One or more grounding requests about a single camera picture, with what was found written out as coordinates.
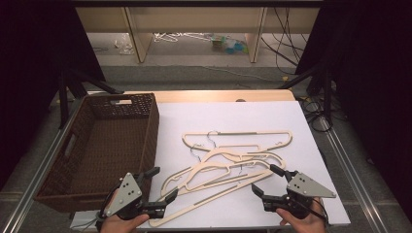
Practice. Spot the black tripod stand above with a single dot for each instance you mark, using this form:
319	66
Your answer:
63	97
327	93

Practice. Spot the light wooden table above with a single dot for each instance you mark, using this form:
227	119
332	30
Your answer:
210	96

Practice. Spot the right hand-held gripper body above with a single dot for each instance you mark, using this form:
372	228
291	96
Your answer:
304	187

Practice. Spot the brown woven basket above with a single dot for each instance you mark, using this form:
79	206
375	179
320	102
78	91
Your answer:
107	152

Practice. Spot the white table mat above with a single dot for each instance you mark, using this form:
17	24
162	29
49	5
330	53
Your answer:
226	116

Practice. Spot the person's right hand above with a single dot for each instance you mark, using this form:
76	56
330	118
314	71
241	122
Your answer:
304	226

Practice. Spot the blue green plastic packets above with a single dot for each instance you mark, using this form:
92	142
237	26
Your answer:
231	45

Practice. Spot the clear plastic bag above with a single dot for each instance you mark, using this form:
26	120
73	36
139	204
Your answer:
124	45

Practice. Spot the beige wooden cabinet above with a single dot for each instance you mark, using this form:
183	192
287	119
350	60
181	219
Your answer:
194	19

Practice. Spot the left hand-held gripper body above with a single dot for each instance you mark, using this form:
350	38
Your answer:
126	192

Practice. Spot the person's left hand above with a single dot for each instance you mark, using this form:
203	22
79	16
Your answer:
120	226

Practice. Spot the dark curtain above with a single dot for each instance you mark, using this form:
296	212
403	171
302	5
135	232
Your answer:
32	64
372	81

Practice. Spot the beige wooden clothes hanger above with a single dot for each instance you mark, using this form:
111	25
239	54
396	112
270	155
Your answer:
236	133
216	152
207	201

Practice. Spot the aluminium frame rail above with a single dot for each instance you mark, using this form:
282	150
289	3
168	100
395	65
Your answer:
353	178
16	212

